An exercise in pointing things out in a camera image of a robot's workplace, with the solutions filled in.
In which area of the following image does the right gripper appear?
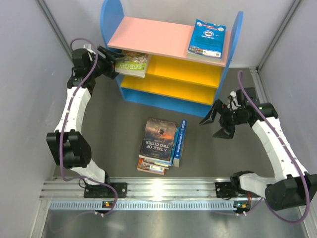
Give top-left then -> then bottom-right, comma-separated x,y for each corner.
200,99 -> 248,138

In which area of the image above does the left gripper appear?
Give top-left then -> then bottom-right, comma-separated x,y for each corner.
87,46 -> 126,79

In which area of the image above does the lime green spine treehouse book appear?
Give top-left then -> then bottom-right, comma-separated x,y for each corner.
115,65 -> 147,78

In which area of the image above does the dark blue spine treehouse book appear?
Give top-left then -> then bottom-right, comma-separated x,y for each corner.
172,119 -> 187,168

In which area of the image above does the light blue cover treehouse book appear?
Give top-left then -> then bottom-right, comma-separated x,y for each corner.
186,19 -> 226,63

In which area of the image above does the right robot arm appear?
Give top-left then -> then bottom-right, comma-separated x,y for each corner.
200,87 -> 317,211

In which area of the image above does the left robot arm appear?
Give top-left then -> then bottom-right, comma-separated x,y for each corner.
46,46 -> 127,198

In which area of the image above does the light blue book under stack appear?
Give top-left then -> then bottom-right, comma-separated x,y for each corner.
148,127 -> 180,167

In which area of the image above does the orange bottom stack book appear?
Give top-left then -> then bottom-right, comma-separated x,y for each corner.
137,158 -> 165,175

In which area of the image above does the blue pink yellow bookshelf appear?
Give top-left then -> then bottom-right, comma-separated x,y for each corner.
100,0 -> 244,117

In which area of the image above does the Tale of Two Cities book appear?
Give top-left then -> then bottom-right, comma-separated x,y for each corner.
139,118 -> 177,163

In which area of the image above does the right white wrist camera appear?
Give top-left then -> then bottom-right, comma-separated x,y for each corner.
228,91 -> 238,110

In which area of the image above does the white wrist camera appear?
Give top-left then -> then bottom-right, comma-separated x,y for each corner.
228,91 -> 238,110
83,44 -> 96,54

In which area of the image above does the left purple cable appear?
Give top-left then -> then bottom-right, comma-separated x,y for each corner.
59,37 -> 119,218

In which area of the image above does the purple cable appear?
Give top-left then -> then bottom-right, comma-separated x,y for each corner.
59,37 -> 119,218
215,70 -> 313,225

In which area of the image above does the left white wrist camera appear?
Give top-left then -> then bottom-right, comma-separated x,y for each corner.
83,44 -> 96,54

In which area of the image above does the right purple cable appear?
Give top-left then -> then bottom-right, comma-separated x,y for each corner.
215,70 -> 313,225

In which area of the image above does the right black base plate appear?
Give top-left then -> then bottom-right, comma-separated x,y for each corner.
214,181 -> 248,200

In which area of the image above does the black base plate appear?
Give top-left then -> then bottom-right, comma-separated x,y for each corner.
214,181 -> 248,200
84,182 -> 128,198

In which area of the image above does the aluminium mounting rail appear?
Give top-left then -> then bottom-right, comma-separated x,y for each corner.
40,177 -> 259,211

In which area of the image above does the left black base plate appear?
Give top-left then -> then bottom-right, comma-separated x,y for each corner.
84,182 -> 128,198

